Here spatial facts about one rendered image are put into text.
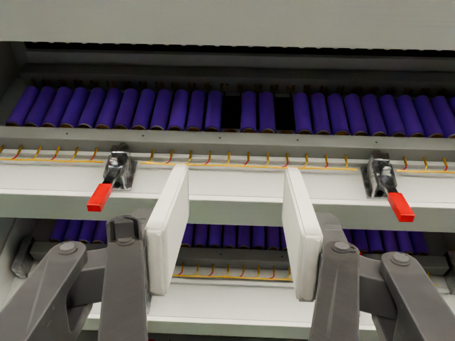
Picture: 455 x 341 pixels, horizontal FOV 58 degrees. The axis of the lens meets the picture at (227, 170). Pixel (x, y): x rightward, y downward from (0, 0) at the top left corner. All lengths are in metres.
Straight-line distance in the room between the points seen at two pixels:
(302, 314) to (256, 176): 0.21
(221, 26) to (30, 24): 0.16
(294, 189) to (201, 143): 0.26
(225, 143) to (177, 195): 0.26
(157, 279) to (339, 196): 0.29
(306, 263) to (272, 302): 0.41
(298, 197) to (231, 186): 0.25
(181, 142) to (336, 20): 0.19
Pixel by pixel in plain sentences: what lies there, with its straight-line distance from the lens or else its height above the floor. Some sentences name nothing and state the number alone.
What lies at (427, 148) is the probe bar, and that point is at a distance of 0.47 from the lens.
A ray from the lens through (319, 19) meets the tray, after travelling 0.35.
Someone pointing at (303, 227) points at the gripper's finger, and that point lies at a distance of 0.16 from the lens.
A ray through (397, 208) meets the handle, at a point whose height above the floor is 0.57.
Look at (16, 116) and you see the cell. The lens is 0.53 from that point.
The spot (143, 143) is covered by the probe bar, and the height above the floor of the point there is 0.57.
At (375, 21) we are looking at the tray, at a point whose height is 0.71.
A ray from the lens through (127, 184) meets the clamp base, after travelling 0.43.
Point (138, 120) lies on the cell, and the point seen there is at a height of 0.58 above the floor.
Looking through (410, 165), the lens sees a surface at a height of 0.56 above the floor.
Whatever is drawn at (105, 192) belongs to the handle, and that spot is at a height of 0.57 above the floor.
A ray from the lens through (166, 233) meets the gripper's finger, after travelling 0.16.
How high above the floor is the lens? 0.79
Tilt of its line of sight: 33 degrees down
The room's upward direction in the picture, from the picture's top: 1 degrees clockwise
